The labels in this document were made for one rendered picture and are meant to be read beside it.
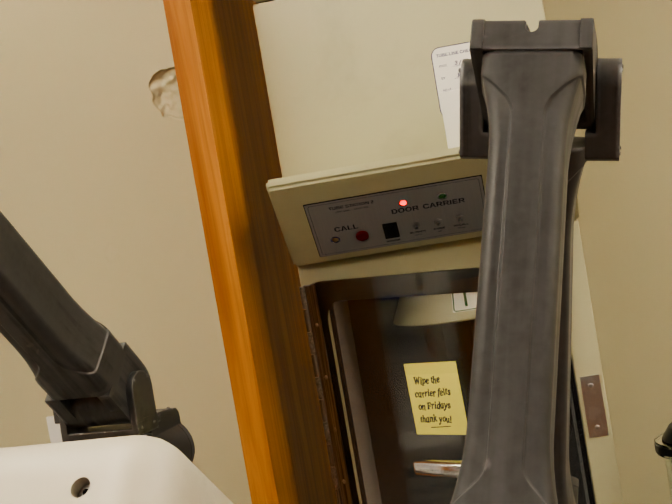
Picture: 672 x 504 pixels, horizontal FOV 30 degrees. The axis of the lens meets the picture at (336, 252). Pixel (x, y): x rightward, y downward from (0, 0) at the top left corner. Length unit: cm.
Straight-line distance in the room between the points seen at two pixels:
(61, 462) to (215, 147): 76
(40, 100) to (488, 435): 137
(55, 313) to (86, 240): 89
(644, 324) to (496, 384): 118
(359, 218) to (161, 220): 61
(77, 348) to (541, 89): 48
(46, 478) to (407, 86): 87
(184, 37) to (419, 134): 28
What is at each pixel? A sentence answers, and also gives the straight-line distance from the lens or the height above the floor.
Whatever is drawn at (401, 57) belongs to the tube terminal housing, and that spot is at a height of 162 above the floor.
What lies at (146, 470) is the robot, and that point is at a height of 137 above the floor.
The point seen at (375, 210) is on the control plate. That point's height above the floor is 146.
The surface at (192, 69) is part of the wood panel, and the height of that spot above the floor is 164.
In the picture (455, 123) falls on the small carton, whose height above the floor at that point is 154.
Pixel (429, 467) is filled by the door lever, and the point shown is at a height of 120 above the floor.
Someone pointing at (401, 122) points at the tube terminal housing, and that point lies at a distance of 142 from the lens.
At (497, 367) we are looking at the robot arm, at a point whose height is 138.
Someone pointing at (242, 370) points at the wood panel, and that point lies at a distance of 137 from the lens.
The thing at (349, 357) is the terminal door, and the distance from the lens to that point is 139.
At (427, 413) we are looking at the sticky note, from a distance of 132.
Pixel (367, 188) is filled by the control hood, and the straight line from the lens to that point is 132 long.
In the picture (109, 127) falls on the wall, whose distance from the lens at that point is 193.
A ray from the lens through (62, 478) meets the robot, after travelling 63.
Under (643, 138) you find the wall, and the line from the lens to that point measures 186.
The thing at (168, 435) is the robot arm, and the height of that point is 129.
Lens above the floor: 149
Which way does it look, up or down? 3 degrees down
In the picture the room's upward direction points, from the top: 10 degrees counter-clockwise
